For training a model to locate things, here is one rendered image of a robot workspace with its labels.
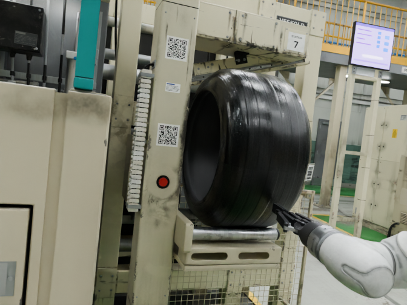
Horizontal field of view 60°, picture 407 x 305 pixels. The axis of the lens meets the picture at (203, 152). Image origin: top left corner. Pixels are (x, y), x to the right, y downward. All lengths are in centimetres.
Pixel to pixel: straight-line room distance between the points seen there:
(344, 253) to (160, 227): 63
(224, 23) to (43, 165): 130
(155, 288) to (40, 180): 98
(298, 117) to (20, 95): 94
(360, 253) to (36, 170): 68
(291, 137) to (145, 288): 71
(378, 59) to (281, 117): 420
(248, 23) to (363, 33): 367
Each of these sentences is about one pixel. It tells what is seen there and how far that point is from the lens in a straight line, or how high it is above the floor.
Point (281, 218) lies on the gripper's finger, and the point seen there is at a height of 102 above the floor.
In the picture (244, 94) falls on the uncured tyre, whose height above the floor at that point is 137.
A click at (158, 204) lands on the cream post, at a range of 123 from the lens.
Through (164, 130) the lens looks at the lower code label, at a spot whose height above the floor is 124.
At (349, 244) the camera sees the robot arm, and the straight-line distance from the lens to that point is 89.
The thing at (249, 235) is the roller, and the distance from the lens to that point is 129.
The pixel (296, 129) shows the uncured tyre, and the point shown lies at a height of 128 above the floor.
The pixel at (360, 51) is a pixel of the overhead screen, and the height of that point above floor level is 251.
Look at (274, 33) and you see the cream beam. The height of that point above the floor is 172.
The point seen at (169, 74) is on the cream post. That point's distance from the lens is 122.
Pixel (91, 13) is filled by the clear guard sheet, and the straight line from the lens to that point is 40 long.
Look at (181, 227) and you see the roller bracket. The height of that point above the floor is 92.
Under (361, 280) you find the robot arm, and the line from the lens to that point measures 85.
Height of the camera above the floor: 124
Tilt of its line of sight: 3 degrees down
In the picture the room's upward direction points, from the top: 6 degrees clockwise
